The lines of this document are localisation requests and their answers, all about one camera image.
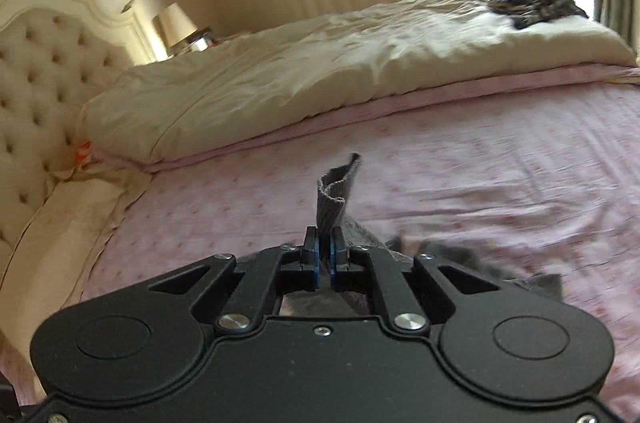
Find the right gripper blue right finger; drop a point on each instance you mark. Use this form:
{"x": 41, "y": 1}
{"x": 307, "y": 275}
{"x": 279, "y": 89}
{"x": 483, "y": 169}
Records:
{"x": 338, "y": 258}

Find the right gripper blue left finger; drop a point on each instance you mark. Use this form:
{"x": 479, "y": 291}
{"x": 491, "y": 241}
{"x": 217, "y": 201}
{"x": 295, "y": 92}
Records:
{"x": 310, "y": 260}

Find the grey argyle sweater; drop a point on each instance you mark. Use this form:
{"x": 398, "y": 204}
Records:
{"x": 334, "y": 188}

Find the dark patterned clothes pile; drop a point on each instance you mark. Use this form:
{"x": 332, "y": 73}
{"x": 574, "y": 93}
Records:
{"x": 526, "y": 13}

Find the cream duvet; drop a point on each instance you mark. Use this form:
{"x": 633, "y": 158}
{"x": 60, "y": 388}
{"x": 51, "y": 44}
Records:
{"x": 256, "y": 84}

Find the pink patterned bed sheet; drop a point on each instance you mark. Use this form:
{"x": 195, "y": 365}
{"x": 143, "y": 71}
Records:
{"x": 540, "y": 181}

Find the bedside lamp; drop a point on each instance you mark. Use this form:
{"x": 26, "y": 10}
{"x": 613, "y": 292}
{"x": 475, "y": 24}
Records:
{"x": 178, "y": 32}

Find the cream embroidered pillow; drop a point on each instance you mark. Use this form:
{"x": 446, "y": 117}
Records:
{"x": 53, "y": 260}

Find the cream tufted headboard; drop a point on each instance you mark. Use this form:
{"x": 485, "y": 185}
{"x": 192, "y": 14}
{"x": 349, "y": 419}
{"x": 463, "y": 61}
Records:
{"x": 55, "y": 56}

